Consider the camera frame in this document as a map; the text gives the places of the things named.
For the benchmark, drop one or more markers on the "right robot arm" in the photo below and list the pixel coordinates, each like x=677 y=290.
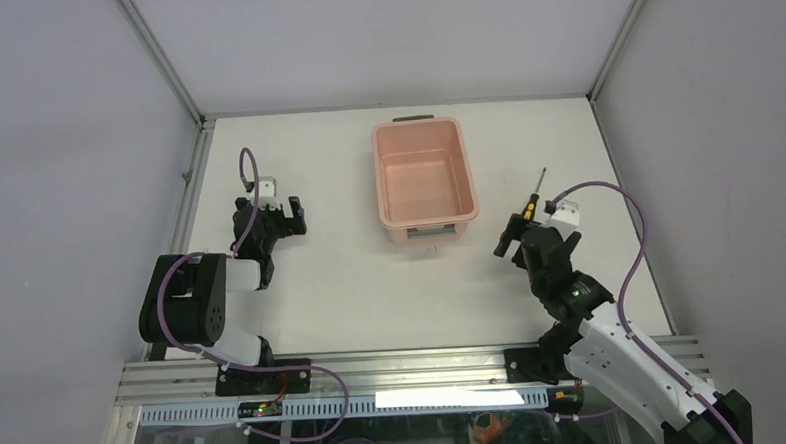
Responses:
x=591 y=341

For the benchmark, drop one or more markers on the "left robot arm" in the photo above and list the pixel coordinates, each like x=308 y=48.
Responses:
x=185 y=303

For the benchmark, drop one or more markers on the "aluminium front rail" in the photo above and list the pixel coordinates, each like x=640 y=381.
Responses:
x=365 y=372

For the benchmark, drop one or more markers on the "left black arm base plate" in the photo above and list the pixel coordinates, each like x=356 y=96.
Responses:
x=262 y=380

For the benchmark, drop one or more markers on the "orange object under table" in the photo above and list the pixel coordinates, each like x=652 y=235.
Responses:
x=486 y=427

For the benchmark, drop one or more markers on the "white slotted cable duct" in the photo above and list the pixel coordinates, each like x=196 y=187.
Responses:
x=380 y=404

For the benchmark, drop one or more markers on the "yellow black screwdriver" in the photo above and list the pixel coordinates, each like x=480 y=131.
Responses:
x=530 y=208

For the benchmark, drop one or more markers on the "pink plastic bin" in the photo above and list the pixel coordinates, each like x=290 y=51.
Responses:
x=423 y=179

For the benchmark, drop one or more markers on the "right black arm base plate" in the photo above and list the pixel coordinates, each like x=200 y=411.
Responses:
x=535 y=364

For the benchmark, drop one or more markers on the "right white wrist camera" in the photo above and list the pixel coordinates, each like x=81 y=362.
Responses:
x=563 y=215

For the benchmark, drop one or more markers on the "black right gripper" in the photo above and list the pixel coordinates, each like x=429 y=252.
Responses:
x=515 y=225

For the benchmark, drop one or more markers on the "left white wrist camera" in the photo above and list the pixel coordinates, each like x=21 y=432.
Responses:
x=264 y=190

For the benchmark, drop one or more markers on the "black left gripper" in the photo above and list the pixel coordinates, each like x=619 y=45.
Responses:
x=288 y=226

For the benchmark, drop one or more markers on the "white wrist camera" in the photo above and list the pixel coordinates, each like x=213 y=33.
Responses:
x=264 y=190
x=563 y=215

